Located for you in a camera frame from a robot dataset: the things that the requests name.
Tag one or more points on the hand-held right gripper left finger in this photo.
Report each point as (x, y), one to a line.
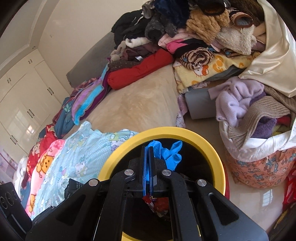
(145, 171)

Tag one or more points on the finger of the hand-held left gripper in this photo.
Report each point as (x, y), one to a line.
(49, 209)

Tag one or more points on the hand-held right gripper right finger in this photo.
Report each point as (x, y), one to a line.
(151, 171)

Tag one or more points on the blue rubber glove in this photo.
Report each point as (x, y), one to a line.
(171, 155)

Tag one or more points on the small black snack wrapper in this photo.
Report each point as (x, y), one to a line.
(74, 187)

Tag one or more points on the red printed snack wrapper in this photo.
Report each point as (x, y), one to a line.
(159, 205)

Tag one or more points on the yellow rimmed trash bin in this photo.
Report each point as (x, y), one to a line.
(196, 138)

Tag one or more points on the white cloth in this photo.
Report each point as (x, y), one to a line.
(19, 171)

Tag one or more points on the pink bear print blanket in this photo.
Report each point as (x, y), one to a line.
(44, 164)

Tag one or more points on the light blue cat print quilt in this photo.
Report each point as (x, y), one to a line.
(87, 148)

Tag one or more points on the beige bed sheet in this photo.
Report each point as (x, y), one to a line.
(138, 104)

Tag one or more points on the red floral quilt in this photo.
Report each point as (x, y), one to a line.
(46, 141)

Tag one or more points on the grey box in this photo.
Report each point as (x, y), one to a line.
(198, 104)

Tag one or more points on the purple blue striped blanket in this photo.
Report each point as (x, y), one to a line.
(85, 99)

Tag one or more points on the blue floral quilt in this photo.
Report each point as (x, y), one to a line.
(66, 115)

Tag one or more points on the pink horse print laundry basket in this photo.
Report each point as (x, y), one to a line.
(254, 166)

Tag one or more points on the red cushion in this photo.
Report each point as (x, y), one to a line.
(143, 67)

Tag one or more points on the lilac sweater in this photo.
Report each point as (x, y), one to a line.
(235, 99)

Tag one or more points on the white wardrobe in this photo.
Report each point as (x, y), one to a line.
(27, 97)

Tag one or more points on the grey bed headboard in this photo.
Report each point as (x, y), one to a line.
(92, 60)

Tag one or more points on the tiger striped cloth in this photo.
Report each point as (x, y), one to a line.
(196, 56)

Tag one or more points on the purple knit cloth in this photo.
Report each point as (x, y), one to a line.
(266, 126)

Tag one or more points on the beige knit sweater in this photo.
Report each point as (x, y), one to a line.
(261, 111)

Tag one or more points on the yellow cartoon print blanket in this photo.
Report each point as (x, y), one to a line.
(222, 64)

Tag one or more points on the pink garment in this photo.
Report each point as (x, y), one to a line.
(175, 45)

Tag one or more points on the pile of dark clothes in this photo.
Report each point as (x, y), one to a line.
(129, 23)

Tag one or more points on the cream satin curtain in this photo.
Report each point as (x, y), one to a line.
(275, 60)

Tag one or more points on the brown plush toy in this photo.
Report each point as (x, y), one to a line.
(254, 9)

